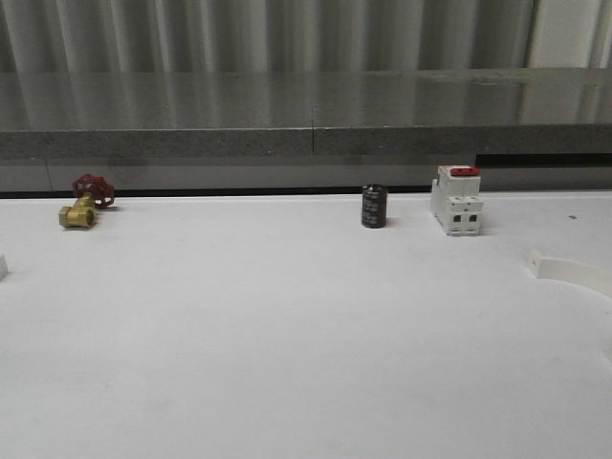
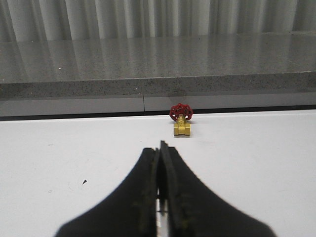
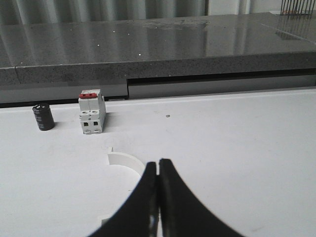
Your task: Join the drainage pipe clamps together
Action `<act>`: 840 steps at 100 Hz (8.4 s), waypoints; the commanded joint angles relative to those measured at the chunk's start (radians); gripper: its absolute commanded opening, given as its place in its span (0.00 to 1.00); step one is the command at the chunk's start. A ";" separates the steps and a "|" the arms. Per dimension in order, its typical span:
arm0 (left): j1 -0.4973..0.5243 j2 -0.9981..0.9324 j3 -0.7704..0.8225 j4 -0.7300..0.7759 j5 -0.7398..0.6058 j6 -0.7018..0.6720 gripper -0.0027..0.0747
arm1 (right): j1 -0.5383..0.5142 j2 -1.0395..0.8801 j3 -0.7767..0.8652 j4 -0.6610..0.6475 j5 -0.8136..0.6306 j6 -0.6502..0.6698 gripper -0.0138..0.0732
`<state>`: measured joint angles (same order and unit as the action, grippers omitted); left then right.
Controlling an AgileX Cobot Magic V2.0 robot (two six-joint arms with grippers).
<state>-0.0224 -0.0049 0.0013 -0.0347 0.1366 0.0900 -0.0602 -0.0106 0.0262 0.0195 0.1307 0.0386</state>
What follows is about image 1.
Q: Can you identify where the brass valve red handwheel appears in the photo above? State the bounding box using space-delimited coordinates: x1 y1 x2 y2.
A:
58 174 115 229

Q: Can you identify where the black cylindrical capacitor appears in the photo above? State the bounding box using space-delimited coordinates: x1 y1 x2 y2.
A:
361 184 388 229

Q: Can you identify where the white half pipe clamp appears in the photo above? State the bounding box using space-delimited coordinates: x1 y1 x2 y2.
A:
526 249 611 300
0 254 9 280

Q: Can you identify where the white circuit breaker red switch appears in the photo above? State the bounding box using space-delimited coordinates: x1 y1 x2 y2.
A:
430 165 484 236

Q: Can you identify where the grey corrugated curtain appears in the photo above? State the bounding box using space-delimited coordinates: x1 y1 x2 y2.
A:
1 1 611 73

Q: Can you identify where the grey stone countertop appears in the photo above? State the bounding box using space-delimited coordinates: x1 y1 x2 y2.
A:
1 69 611 165

